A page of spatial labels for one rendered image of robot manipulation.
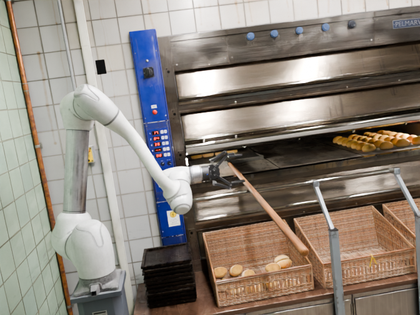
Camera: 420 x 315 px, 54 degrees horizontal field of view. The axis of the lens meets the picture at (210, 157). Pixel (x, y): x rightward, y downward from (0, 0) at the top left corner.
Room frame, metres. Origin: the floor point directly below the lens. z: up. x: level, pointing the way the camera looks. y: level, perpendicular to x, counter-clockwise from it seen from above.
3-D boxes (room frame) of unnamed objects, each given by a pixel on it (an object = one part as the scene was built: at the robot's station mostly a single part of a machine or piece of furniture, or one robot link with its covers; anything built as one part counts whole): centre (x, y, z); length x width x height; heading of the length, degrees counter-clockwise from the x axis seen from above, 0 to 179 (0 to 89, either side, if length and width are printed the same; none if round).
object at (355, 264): (2.40, -0.79, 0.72); 0.56 x 0.49 x 0.28; 96
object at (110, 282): (1.65, 0.54, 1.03); 0.22 x 0.18 x 0.06; 5
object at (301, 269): (2.35, -0.19, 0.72); 0.56 x 0.49 x 0.28; 96
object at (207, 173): (2.05, 0.01, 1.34); 0.09 x 0.07 x 0.08; 94
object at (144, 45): (3.51, 0.37, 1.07); 1.93 x 0.16 x 2.15; 4
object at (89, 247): (1.67, 0.55, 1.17); 0.18 x 0.16 x 0.22; 41
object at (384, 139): (3.15, -1.29, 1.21); 0.61 x 0.48 x 0.06; 4
